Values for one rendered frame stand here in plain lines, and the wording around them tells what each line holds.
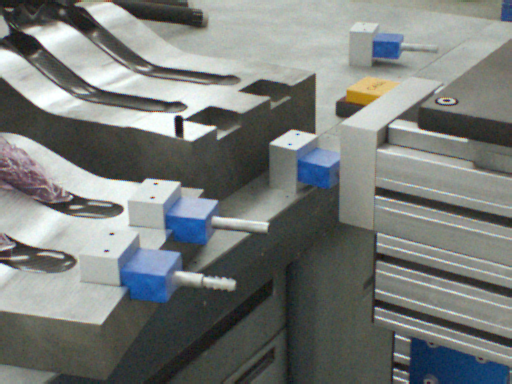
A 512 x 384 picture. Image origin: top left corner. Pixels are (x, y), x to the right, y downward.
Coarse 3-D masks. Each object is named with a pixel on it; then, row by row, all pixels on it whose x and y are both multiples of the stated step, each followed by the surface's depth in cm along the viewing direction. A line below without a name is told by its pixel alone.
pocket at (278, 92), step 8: (264, 80) 124; (248, 88) 122; (256, 88) 124; (264, 88) 125; (272, 88) 124; (280, 88) 123; (288, 88) 122; (264, 96) 125; (272, 96) 124; (280, 96) 124; (288, 96) 123; (272, 104) 124
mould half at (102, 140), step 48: (0, 48) 123; (48, 48) 127; (96, 48) 131; (144, 48) 135; (0, 96) 121; (48, 96) 120; (144, 96) 121; (192, 96) 119; (240, 96) 119; (48, 144) 119; (96, 144) 115; (144, 144) 111; (192, 144) 107; (240, 144) 115
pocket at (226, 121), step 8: (200, 112) 115; (208, 112) 116; (216, 112) 116; (224, 112) 115; (232, 112) 115; (184, 120) 113; (192, 120) 114; (200, 120) 115; (208, 120) 117; (216, 120) 116; (224, 120) 116; (232, 120) 115; (240, 120) 114; (224, 128) 116; (232, 128) 114
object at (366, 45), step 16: (352, 32) 155; (368, 32) 154; (352, 48) 156; (368, 48) 155; (384, 48) 155; (400, 48) 155; (416, 48) 155; (432, 48) 154; (352, 64) 157; (368, 64) 156
